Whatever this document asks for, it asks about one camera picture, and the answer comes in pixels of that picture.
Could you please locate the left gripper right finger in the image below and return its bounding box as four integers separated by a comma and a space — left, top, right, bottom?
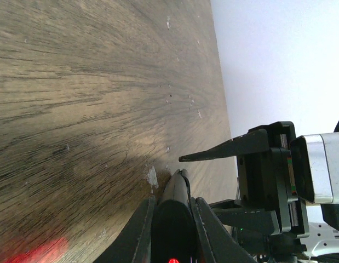
190, 197, 255, 263

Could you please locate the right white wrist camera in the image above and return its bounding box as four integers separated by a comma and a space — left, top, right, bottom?
290, 132, 339, 204

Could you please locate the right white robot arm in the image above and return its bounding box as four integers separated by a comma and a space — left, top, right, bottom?
179, 122, 339, 262

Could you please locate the black remote control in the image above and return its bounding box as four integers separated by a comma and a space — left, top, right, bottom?
151, 169, 197, 262

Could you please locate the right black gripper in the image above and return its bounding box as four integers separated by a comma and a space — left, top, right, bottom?
179, 121, 309, 238

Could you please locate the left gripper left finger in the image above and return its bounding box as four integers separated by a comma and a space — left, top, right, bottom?
94, 196, 156, 263

